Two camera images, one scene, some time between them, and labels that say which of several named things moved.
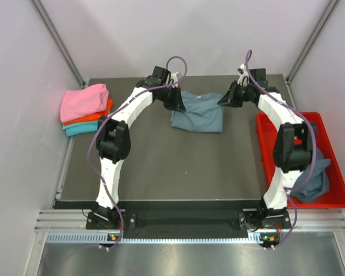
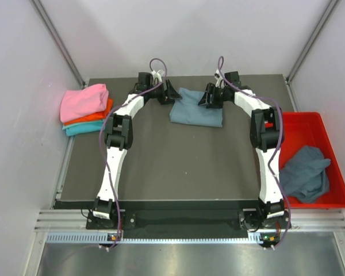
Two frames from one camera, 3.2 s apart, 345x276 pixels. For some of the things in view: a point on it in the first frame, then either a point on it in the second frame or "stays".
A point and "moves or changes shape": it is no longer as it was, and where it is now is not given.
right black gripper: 230,99 to 211,89
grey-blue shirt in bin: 318,184 stays
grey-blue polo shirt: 203,113 moves or changes shape
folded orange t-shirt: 95,116 stays
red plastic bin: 338,196 stays
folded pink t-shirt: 77,103 stays
